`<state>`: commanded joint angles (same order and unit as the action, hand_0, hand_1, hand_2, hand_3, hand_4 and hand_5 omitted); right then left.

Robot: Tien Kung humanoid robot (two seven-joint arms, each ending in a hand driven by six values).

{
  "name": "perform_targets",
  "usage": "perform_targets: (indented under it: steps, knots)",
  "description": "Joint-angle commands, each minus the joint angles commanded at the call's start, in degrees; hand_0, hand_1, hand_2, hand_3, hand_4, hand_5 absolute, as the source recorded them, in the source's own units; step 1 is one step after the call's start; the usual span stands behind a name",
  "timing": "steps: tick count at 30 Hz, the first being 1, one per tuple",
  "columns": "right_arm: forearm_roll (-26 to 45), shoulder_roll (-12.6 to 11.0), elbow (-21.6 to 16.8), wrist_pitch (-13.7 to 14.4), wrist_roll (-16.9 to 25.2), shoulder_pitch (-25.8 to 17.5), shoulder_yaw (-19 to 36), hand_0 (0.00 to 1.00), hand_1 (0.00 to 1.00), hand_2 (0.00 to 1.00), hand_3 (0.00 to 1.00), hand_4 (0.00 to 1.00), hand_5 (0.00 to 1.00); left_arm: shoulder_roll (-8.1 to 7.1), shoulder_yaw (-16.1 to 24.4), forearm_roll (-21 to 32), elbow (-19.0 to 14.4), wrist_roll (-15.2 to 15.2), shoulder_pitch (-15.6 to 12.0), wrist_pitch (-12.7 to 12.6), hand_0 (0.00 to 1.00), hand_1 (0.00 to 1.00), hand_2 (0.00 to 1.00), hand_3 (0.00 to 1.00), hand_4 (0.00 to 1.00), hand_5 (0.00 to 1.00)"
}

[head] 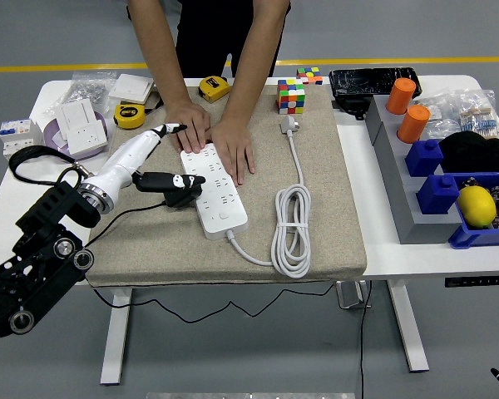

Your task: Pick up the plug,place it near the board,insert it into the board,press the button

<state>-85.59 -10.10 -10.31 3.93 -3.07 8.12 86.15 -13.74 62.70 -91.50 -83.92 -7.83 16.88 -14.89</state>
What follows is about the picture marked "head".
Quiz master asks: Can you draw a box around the clear bag of resistors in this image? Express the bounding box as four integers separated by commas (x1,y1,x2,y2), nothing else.
457,88,499,140

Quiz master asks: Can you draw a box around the yellow lemon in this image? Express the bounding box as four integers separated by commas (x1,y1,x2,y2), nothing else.
457,185,498,229

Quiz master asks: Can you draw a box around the black wrapped tray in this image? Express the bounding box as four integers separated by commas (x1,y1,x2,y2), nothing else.
329,66,424,101

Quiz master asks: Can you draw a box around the orange cylinder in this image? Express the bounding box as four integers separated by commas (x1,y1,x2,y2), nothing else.
397,104,432,145
385,77,417,115

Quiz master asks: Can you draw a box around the white circuit breaker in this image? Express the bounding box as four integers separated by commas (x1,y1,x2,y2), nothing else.
0,119,43,161

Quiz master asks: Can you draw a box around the clear bag of screws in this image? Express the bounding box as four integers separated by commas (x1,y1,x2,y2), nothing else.
43,71,118,117

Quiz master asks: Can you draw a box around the grey stepped block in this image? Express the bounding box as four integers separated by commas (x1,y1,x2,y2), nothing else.
364,94,462,245

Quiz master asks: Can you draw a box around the person's right hand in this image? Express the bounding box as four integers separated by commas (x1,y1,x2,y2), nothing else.
165,99,213,154

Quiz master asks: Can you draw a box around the white table leg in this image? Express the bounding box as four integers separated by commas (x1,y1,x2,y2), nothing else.
388,278,431,372
100,286,134,386

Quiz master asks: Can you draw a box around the white rocker switch panel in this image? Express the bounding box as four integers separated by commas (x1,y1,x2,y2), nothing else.
61,98,99,131

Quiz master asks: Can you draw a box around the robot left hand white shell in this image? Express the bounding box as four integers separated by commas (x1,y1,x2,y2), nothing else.
89,122,207,203

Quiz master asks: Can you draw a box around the person's left hand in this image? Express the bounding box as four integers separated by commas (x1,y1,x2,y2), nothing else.
209,118,257,186

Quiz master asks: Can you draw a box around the black plug cord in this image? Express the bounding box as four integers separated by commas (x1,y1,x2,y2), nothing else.
86,201,342,324

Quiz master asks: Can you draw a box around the purple plate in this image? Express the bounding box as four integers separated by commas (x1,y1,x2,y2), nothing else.
43,111,110,161

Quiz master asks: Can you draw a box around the small colourful puzzle cube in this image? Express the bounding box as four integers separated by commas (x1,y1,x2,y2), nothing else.
296,66,324,86

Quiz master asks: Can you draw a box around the yellow tape measure with strap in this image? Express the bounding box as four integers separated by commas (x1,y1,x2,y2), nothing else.
113,97,164,130

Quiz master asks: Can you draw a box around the silver box under table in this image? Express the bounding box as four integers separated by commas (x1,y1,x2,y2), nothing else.
336,280,372,310

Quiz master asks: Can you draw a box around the grey-brown mat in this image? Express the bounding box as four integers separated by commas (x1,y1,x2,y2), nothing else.
85,85,368,288

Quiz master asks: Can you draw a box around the black table control panel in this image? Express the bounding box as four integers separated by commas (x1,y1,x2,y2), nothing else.
444,274,499,288

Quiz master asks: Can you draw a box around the white wall socket panel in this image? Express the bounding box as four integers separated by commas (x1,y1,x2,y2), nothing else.
64,120,109,155

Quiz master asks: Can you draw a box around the person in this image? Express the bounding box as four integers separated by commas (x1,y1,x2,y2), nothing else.
126,0,292,79

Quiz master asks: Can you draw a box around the white power strip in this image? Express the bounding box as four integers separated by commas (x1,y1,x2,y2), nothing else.
179,143,250,240

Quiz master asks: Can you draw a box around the blue block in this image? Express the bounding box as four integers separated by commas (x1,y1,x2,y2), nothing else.
405,139,445,178
416,173,461,215

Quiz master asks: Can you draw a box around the white square switch panel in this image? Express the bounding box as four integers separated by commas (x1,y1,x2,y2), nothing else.
108,73,155,105

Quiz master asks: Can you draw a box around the black cloth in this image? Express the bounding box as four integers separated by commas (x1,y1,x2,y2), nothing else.
438,131,499,175

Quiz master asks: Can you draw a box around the black hanging cable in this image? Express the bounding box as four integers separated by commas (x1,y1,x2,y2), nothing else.
359,280,373,399

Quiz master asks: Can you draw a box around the blue plastic bin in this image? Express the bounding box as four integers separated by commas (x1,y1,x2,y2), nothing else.
447,170,499,250

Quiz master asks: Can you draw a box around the white power strip cable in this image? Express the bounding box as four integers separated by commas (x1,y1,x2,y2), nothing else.
226,115,313,278

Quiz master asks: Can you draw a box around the black plug adapter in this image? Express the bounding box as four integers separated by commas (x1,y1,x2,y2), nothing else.
162,185,204,209

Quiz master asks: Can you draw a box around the large colourful puzzle cube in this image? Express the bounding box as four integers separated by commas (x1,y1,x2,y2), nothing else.
277,78,307,116

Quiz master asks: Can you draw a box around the clear bag of small parts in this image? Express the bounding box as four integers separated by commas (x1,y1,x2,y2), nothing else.
415,93,462,140

